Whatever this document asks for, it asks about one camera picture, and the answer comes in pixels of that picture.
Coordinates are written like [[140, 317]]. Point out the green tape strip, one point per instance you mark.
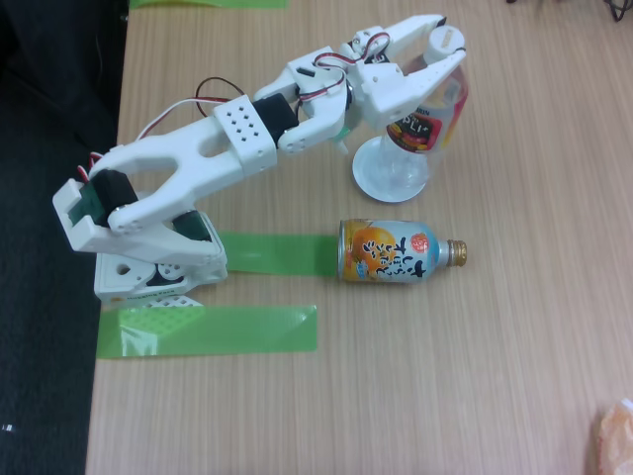
[[277, 253], [247, 329]]

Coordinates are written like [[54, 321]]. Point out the orange aluminium bottle can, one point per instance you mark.
[[390, 252]]

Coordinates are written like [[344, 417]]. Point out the green paper label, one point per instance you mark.
[[342, 132]]

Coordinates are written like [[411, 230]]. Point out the clear plastic bottle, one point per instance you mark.
[[425, 133]]

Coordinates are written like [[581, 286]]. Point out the white round plate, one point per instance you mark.
[[363, 170]]

